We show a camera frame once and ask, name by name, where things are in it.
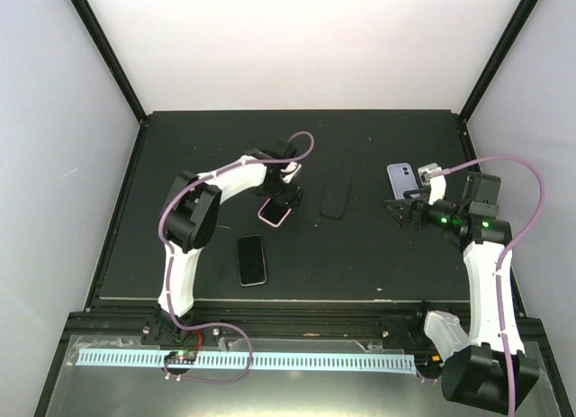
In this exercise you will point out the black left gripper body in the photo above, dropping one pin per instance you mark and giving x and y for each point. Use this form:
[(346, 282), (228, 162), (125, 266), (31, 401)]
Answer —
[(279, 194)]

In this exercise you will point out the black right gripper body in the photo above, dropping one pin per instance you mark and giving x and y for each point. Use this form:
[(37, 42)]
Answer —
[(420, 203)]

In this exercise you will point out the pink phone case with phone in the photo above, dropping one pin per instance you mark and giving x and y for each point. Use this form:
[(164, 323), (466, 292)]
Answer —
[(272, 213)]

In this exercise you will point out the purple phone case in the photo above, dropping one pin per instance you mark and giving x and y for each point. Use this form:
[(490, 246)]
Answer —
[(402, 179)]

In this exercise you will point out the black smartphone from purple case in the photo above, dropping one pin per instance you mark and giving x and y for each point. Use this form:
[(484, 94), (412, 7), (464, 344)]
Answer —
[(334, 200)]

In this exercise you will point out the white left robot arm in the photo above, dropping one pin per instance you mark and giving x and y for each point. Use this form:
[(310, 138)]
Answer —
[(189, 218)]

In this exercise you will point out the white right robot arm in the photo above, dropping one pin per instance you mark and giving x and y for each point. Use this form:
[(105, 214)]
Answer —
[(485, 366)]

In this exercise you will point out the black smartphone on table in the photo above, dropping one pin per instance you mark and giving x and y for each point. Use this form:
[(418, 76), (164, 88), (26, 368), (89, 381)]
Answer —
[(251, 261)]

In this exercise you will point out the right controller circuit board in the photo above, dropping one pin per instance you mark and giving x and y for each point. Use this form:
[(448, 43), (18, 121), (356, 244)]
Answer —
[(428, 360)]

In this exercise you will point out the controller circuit board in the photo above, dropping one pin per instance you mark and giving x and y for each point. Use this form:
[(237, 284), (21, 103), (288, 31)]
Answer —
[(428, 360), (179, 358)]

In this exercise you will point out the left controller circuit board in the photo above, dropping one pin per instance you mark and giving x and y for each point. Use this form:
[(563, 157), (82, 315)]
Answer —
[(179, 358)]

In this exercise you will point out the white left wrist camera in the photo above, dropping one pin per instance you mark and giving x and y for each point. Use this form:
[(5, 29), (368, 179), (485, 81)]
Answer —
[(290, 172)]

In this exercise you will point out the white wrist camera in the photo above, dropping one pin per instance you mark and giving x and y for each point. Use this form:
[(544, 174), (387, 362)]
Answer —
[(290, 172), (432, 178)]

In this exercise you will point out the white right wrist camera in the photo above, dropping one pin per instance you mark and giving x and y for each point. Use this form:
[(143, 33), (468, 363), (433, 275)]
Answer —
[(432, 178)]

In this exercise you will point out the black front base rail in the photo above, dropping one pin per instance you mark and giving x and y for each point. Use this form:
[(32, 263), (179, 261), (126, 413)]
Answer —
[(391, 325)]

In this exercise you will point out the black right frame post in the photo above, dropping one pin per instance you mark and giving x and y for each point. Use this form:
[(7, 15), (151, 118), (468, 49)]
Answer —
[(514, 27)]

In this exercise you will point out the black frame post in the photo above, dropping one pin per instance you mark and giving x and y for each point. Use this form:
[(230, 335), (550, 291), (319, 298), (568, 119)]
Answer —
[(105, 48), (514, 27)]

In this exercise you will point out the white slotted cable duct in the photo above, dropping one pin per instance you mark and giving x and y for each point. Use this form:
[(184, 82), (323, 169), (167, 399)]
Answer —
[(278, 361)]

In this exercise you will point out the black left frame post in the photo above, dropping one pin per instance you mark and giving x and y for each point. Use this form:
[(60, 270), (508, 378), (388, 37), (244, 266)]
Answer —
[(105, 48)]

